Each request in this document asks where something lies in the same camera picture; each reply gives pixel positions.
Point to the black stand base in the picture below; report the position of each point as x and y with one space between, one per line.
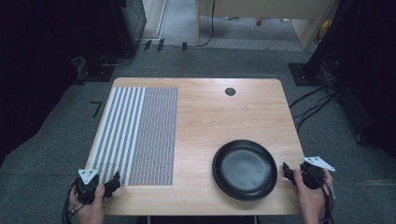
303 74
96 73

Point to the dark curtain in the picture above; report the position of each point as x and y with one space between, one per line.
37 62
364 77

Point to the person's right hand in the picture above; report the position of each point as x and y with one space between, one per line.
311 200

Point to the black floor tape corner mark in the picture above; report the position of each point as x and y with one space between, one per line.
97 107

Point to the black floor tape strip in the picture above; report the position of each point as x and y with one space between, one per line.
160 44
184 46
147 45

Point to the small red object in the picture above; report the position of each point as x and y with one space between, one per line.
258 21

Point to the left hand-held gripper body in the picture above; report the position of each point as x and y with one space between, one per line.
87 189

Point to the yellow object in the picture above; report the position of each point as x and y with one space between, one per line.
324 29

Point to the metal table leg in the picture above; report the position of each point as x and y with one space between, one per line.
256 220
148 220

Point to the person's left hand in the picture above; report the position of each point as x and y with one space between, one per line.
91 211

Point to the black plate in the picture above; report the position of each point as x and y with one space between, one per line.
246 169

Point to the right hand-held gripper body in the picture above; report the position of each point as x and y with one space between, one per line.
311 177

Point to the striped placemat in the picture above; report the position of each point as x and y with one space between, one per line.
146 137

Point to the dark grey cabinet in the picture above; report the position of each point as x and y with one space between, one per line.
135 15

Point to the light wooden furniture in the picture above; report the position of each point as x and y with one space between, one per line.
267 7

